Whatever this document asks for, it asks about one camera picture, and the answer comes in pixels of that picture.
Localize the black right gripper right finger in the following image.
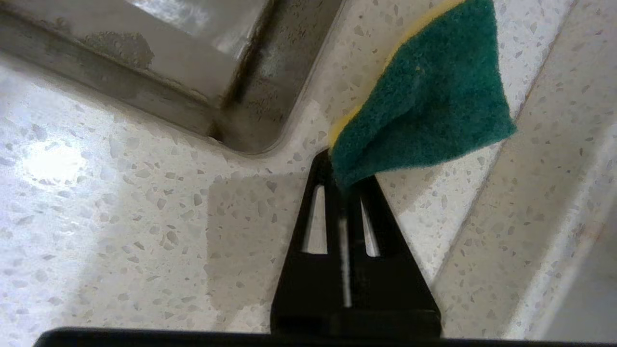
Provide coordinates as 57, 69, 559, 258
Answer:
348, 176, 442, 338

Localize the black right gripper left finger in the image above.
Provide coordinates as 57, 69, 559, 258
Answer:
270, 150, 352, 336

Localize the yellow and green sponge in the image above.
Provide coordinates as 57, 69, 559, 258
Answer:
329, 0, 517, 191

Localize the stainless steel sink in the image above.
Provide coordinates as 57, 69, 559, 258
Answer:
0, 0, 345, 156

